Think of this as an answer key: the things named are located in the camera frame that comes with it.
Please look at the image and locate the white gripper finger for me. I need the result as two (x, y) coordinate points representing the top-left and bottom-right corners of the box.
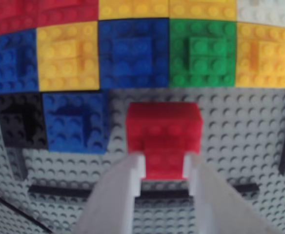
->
(183, 153), (280, 234)
(73, 153), (146, 234)

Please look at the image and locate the red lego cube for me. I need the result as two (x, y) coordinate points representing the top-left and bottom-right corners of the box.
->
(125, 102), (204, 181)

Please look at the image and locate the dark grey lego bar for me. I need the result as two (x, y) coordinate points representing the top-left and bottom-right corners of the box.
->
(27, 183), (260, 200)

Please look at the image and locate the grey lego baseplate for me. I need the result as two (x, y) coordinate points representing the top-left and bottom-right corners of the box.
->
(0, 0), (285, 234)

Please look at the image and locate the blue lego block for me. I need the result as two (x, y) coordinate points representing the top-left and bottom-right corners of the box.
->
(42, 92), (109, 154)
(98, 18), (170, 90)
(0, 28), (40, 95)

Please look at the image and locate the black lego block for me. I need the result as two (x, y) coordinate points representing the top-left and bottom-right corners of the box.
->
(0, 92), (49, 150)

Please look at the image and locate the yellow lego block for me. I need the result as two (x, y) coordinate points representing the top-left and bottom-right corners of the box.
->
(234, 21), (285, 89)
(169, 0), (238, 22)
(98, 0), (170, 20)
(36, 20), (101, 93)

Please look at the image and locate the green lego block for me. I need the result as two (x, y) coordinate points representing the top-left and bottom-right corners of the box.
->
(168, 19), (238, 88)

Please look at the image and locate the red lego block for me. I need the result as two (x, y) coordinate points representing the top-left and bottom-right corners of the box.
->
(0, 0), (40, 37)
(37, 0), (100, 28)

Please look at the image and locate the white lego block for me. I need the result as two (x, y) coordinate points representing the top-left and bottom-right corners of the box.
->
(236, 0), (285, 28)

